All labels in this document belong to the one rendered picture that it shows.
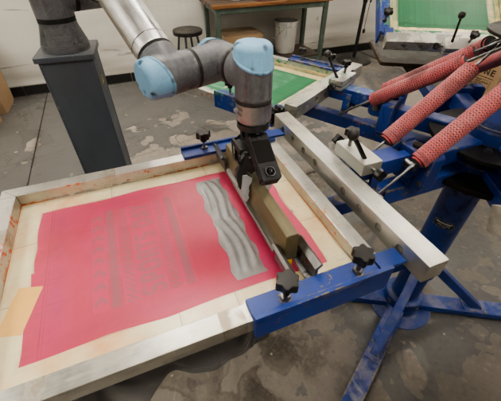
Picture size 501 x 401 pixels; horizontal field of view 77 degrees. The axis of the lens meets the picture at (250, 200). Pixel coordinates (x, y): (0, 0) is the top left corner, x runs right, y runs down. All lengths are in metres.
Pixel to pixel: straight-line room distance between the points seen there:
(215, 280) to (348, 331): 1.17
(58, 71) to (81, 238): 0.64
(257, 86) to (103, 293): 0.51
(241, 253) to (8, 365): 0.46
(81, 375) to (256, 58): 0.60
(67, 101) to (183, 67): 0.76
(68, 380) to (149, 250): 0.30
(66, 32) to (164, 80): 0.70
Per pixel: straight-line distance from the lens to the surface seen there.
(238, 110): 0.67
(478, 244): 2.47
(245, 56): 0.61
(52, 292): 0.78
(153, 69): 0.62
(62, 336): 0.72
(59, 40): 1.29
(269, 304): 0.61
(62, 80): 1.31
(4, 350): 0.75
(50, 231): 0.92
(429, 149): 0.95
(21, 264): 0.87
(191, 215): 0.83
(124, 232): 0.83
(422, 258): 0.69
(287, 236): 0.63
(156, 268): 0.73
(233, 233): 0.76
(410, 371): 1.78
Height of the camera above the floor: 1.52
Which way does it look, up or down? 41 degrees down
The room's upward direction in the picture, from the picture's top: straight up
